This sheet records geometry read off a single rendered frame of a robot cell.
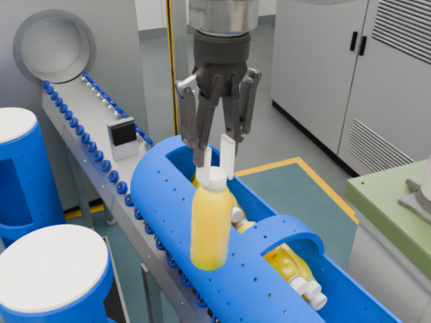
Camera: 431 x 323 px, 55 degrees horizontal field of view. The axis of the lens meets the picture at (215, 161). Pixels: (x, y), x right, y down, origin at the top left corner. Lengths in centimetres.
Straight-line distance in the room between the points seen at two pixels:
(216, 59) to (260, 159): 273
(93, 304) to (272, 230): 48
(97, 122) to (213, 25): 143
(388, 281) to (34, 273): 97
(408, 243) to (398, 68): 157
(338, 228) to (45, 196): 174
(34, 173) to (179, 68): 71
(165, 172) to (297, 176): 213
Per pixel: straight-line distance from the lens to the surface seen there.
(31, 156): 176
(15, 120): 181
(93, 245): 115
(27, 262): 116
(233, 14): 52
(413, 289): 129
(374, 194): 130
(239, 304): 84
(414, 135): 261
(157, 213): 105
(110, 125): 155
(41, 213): 190
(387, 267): 134
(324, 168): 324
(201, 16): 53
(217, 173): 66
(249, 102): 62
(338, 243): 265
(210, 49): 54
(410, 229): 122
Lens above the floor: 183
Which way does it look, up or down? 35 degrees down
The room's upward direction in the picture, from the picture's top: straight up
